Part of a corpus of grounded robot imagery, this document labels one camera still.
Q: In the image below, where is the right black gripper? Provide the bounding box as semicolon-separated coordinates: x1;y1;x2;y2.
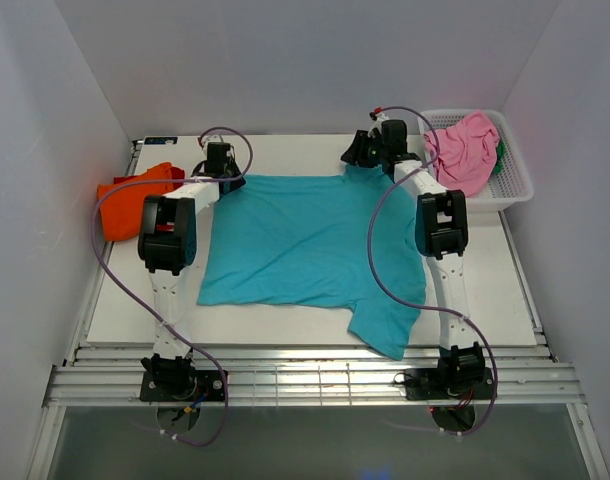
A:
341;130;388;169

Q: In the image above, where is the turquoise t shirt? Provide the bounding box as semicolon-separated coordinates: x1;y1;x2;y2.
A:
197;167;426;360

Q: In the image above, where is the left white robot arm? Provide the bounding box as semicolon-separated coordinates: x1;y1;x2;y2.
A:
137;136;245;400

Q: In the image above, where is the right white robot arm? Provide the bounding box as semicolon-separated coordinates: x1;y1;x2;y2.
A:
341;111;489;397

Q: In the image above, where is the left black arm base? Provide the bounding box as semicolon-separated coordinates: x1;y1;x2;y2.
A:
139;354;225;403

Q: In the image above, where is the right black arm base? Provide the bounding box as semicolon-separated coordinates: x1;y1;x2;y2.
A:
392;368;495;402

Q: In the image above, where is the folded red t shirt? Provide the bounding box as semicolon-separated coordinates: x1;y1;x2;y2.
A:
113;163;185;185

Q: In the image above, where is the blue table label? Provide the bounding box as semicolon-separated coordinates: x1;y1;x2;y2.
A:
143;136;178;145

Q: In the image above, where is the pink t shirt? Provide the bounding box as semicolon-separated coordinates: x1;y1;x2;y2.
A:
424;110;500;197

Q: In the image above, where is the folded orange t shirt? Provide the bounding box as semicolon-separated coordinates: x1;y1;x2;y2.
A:
97;180;181;242

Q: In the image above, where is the green t shirt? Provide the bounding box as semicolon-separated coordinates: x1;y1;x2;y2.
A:
492;140;506;175

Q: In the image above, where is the white plastic basket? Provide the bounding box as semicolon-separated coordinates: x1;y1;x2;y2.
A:
421;109;534;213

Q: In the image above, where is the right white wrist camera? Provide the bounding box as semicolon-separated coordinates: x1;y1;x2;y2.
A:
369;107;389;132

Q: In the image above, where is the aluminium front rail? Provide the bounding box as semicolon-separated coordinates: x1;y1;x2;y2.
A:
44;344;585;407

